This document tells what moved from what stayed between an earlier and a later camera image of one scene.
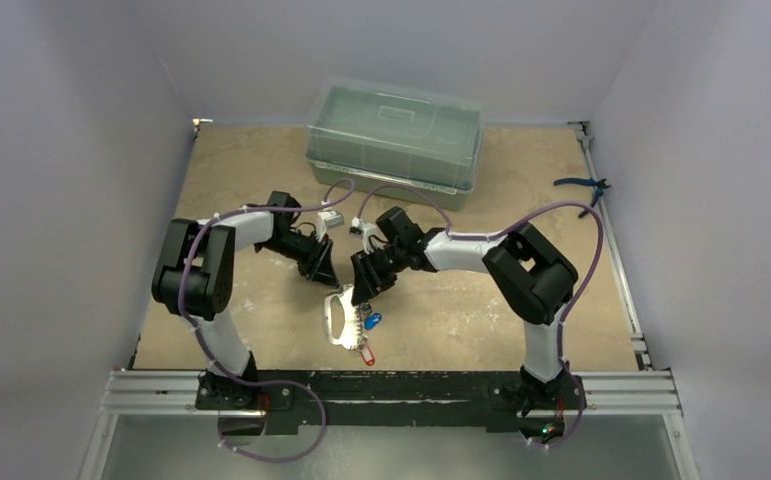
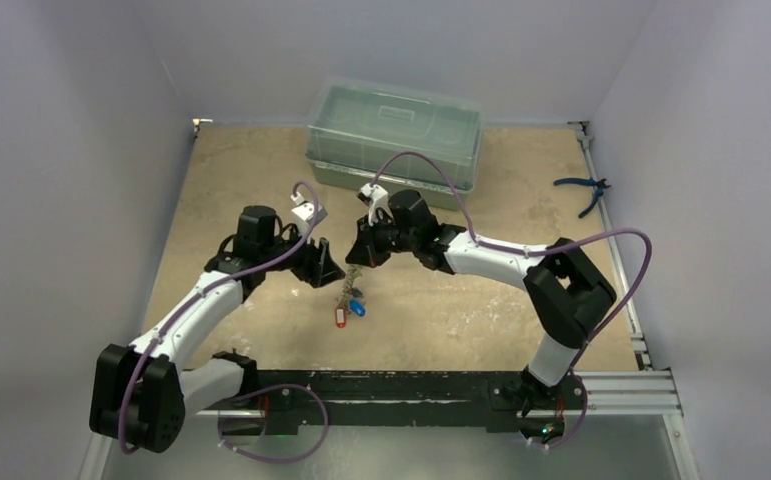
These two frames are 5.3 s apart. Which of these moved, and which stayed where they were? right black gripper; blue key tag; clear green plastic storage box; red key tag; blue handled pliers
Moved: blue key tag; red key tag; right black gripper
Stayed: clear green plastic storage box; blue handled pliers
